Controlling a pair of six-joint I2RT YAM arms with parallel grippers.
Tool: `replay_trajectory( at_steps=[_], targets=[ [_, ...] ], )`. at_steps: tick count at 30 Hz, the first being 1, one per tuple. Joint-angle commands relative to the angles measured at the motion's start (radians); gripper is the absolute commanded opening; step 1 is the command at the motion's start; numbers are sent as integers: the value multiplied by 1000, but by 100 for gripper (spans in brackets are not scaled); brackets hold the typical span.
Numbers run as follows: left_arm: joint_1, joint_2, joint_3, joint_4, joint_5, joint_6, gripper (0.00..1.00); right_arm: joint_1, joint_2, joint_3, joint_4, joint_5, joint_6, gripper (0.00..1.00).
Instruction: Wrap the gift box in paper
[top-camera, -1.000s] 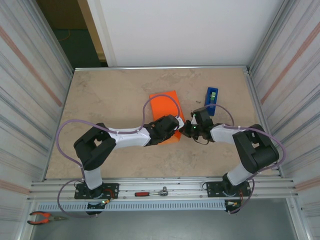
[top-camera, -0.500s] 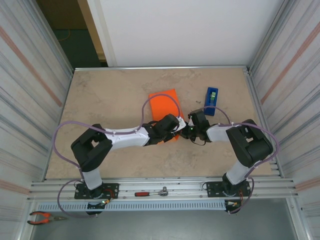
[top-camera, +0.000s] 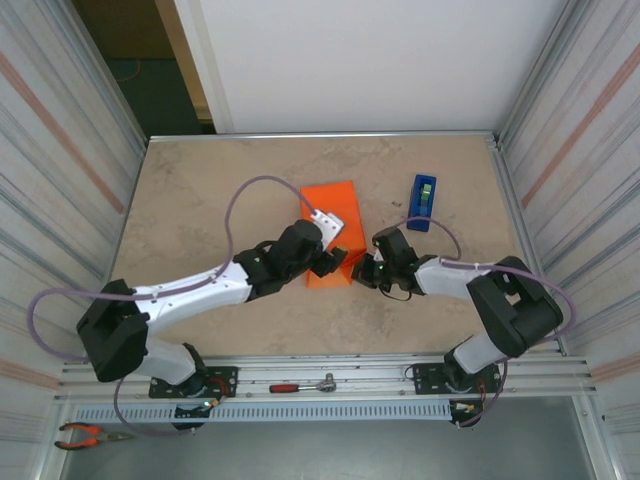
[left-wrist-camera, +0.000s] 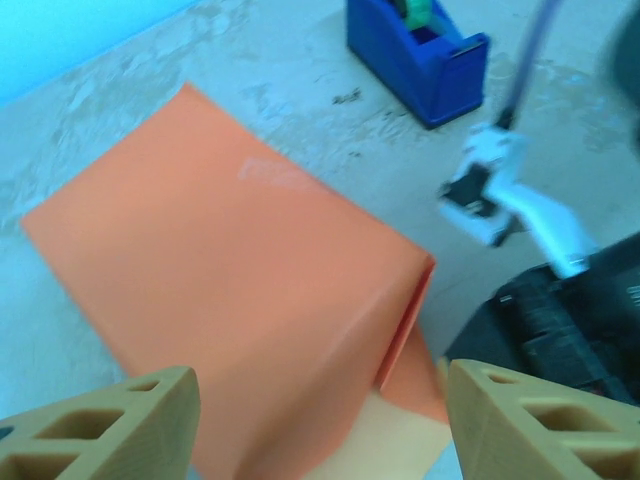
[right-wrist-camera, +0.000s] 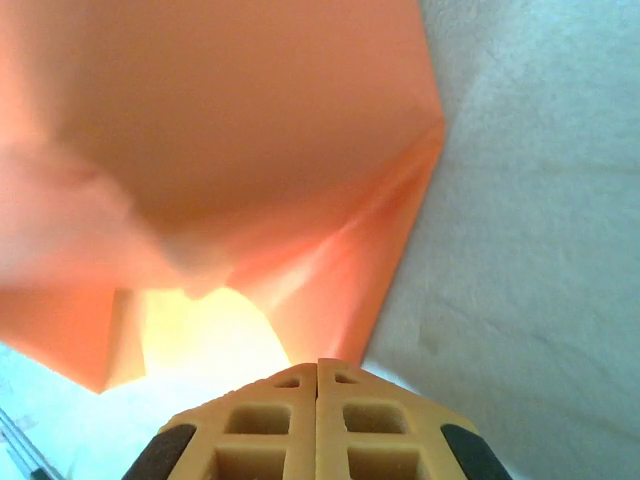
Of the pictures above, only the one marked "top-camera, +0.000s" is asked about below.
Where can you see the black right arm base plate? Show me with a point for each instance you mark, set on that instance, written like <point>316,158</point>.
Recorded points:
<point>427,375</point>

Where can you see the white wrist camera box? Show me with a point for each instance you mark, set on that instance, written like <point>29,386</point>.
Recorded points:
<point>330,225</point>
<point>378,255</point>

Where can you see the aluminium table edge rail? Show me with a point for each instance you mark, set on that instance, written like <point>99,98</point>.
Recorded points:
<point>320,135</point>

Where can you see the orange wrapping paper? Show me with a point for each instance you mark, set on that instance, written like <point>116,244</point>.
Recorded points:
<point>337,210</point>

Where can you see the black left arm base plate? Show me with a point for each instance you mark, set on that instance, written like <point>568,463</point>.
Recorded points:
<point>225,374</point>

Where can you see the yellow power connector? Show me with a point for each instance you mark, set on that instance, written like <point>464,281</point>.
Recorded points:
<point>470,408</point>
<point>212,402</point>

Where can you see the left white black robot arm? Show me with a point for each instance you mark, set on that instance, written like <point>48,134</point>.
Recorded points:
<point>200,295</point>

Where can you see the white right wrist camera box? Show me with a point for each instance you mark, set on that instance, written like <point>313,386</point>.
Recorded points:
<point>378,255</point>

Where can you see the green clear tape roll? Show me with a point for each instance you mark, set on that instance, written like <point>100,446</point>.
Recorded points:
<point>425,194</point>

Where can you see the blue tape dispenser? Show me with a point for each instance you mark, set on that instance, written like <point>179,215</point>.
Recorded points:
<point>416,215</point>

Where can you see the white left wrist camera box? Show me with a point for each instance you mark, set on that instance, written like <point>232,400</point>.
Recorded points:
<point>330,225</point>

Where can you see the beige wooden door frame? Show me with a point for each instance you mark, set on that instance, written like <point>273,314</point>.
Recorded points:
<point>185,60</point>

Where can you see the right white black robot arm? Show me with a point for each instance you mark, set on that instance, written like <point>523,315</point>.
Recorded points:
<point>450,280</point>

